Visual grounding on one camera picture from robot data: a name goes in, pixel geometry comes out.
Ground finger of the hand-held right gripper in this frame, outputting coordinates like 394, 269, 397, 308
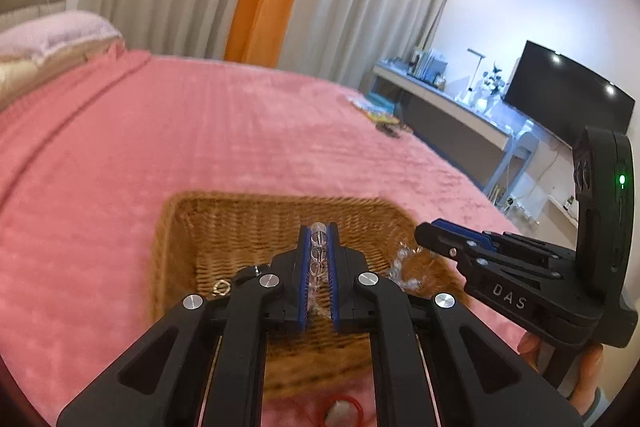
414, 223, 562, 281
431, 219, 577, 269

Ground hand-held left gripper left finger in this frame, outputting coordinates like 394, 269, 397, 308
56, 224, 313, 427

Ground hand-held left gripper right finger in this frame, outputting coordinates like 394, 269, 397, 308
327, 222, 584, 427

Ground clear bead bracelet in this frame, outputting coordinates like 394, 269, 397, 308
306, 221, 332, 319

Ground clear crystal charm bracelet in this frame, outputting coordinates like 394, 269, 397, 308
389, 244, 439, 293

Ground brown wicker basket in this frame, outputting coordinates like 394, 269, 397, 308
150, 191, 469, 389

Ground person's right hand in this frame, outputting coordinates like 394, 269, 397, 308
517, 331, 608, 415

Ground white power strip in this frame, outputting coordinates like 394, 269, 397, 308
502, 194, 539, 226

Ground light blue chair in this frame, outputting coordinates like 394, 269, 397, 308
487, 117, 544, 204

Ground white desk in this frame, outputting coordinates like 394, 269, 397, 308
372, 59, 516, 154

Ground silver teardrop hair clip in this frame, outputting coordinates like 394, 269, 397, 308
324, 399, 352, 424

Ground colourful packet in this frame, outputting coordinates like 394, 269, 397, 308
347, 94, 401, 126

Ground white flower vase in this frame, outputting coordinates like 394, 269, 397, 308
477, 64, 506, 108

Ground teal storage box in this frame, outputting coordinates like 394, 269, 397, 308
367, 89, 396, 113

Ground white desk lamp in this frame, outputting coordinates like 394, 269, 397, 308
466, 48, 489, 100

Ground black television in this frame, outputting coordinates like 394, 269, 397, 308
502, 39, 637, 148

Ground books on desk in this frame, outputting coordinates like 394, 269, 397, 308
407, 47, 449, 83

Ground pink fleece blanket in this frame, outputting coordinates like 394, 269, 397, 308
0, 52, 532, 427

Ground lilac pillow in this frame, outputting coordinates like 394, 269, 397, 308
0, 11, 125, 63

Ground beige folded quilt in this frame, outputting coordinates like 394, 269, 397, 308
0, 39, 126, 108

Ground red string bracelet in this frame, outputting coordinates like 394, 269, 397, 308
309, 394, 367, 427

